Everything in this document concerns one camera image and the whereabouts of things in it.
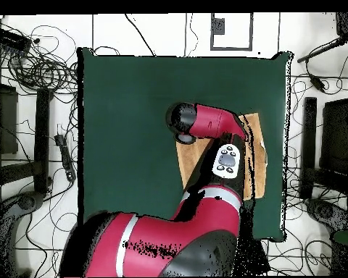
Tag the tan terry towel white label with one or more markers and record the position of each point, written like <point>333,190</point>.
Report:
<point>256,162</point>

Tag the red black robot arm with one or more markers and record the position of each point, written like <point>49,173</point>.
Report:
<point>191,237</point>

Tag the dark flat panel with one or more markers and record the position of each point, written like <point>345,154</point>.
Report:
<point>5,121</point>
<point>336,136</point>

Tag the dark green table cloth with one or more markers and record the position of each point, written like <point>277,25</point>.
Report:
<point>127,130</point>

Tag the slim black power strip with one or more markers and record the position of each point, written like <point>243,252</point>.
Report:
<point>65,157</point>

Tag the black metal stand foot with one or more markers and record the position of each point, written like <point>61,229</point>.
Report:
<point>42,139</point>
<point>308,144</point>

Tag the black power adapter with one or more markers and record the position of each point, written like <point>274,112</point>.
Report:
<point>317,83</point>

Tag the black rod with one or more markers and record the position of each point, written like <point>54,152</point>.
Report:
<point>322,49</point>

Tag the black electronics box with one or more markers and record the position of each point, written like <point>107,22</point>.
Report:
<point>11,39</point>

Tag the dark square frame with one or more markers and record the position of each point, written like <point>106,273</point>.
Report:
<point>232,48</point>

